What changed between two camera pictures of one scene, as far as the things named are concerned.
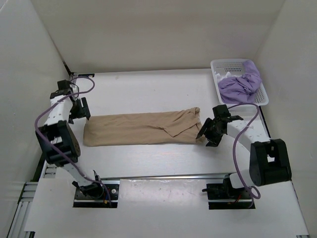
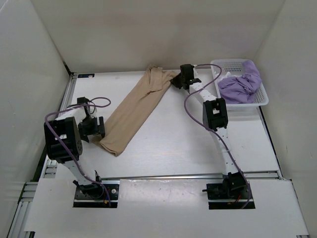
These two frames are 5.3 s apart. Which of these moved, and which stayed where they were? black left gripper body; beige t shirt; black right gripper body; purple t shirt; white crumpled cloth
Moved: black right gripper body; beige t shirt; black left gripper body
Stayed: white crumpled cloth; purple t shirt
